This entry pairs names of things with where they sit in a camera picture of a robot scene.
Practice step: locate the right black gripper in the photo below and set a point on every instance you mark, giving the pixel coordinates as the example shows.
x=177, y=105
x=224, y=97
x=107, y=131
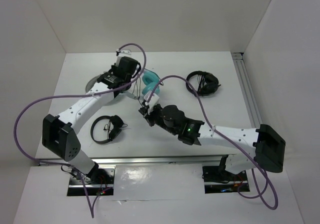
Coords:
x=144, y=111

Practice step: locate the teal cat-ear headphones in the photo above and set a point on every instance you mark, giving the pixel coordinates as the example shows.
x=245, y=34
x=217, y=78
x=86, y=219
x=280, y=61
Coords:
x=144, y=84

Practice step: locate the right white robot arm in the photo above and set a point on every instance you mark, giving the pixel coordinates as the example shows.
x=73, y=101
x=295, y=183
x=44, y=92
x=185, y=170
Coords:
x=260, y=147

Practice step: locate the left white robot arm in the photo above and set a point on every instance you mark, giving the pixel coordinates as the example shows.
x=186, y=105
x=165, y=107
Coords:
x=59, y=133

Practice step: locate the small black grey headphones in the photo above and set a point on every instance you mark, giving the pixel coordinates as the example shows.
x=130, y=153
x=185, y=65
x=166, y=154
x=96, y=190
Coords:
x=113, y=128

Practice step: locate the black over-ear headphones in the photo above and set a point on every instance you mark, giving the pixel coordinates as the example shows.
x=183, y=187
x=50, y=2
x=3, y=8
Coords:
x=208, y=84

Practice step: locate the white grey gaming headset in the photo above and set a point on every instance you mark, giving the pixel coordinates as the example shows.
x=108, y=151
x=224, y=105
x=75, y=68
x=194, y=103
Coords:
x=103, y=83

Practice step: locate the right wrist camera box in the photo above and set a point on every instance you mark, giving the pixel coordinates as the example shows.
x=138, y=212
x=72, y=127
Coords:
x=150, y=101

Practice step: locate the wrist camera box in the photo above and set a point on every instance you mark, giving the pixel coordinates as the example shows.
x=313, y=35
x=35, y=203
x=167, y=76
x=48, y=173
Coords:
x=150, y=101
x=123, y=52

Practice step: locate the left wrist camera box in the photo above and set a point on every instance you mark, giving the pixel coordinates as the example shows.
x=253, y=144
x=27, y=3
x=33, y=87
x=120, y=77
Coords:
x=123, y=52

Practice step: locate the aluminium front rail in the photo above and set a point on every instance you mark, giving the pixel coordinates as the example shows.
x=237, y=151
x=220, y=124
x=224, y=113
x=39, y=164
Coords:
x=211, y=159

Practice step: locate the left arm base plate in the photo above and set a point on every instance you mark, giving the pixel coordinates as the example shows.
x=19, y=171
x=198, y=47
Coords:
x=103, y=186

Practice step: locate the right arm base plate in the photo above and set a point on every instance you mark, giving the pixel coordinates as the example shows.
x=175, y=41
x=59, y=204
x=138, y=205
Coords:
x=219, y=181

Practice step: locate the aluminium side rail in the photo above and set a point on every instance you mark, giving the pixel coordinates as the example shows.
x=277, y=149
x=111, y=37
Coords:
x=246, y=88

